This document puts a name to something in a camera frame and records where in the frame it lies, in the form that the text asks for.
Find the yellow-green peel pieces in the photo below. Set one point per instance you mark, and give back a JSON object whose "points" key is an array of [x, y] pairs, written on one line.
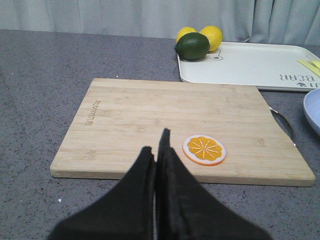
{"points": [[312, 65]]}

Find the light blue plate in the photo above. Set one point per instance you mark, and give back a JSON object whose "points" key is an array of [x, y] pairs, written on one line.
{"points": [[311, 107]]}

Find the metal cutting board handle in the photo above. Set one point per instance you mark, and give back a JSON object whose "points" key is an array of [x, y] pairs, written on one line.
{"points": [[284, 124]]}

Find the orange slice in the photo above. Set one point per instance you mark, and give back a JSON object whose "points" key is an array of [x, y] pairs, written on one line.
{"points": [[204, 150]]}

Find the green lime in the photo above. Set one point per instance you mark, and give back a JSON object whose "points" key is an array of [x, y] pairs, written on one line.
{"points": [[192, 46]]}

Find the cream white tray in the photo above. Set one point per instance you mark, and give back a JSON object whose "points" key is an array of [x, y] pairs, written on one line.
{"points": [[265, 66]]}

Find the yellow lemon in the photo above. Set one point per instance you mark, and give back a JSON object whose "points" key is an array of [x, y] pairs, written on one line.
{"points": [[183, 31], [214, 36]]}

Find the grey curtain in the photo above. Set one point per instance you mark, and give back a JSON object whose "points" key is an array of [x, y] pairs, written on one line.
{"points": [[255, 21]]}

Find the wooden cutting board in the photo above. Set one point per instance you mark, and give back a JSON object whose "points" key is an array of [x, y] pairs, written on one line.
{"points": [[118, 117]]}

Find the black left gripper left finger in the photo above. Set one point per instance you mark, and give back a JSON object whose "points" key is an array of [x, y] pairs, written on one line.
{"points": [[124, 213]]}

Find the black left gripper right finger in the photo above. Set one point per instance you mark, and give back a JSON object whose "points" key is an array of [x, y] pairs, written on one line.
{"points": [[186, 211]]}

